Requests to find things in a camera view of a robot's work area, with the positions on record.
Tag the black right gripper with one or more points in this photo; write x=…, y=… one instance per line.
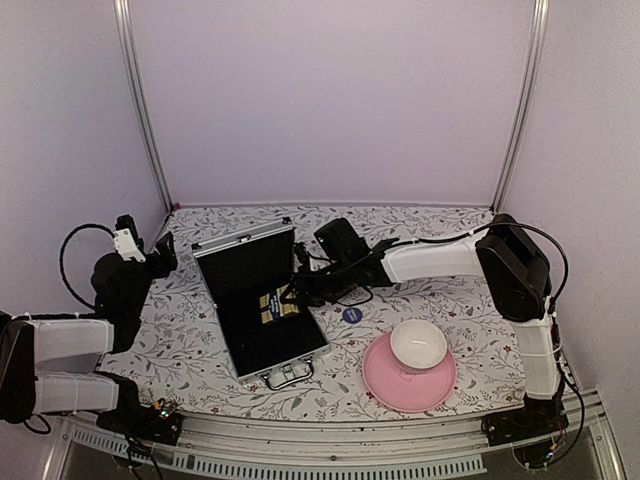
x=304, y=292

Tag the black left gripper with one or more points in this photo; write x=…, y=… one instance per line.
x=167, y=255

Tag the blue gold card deck box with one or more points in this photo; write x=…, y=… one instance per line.
x=271, y=310

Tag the aluminium poker case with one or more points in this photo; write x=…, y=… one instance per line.
x=269, y=333

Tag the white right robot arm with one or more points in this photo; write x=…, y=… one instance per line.
x=514, y=267

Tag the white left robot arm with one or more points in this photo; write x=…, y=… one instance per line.
x=28, y=342

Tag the blue dealer button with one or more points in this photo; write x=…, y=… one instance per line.
x=352, y=315

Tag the white bowl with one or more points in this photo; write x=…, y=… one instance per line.
x=418, y=345

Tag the pink plate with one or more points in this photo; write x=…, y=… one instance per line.
x=397, y=389

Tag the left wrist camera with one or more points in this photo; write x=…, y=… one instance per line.
x=127, y=242

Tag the front aluminium rail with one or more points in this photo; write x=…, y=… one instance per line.
x=223, y=447

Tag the left aluminium frame post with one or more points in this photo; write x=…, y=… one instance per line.
x=124, y=26

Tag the aluminium frame post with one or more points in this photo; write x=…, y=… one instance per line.
x=124, y=26
x=533, y=57

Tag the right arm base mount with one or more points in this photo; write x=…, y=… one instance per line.
x=520, y=424

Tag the right aluminium frame post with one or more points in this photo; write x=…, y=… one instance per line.
x=533, y=57

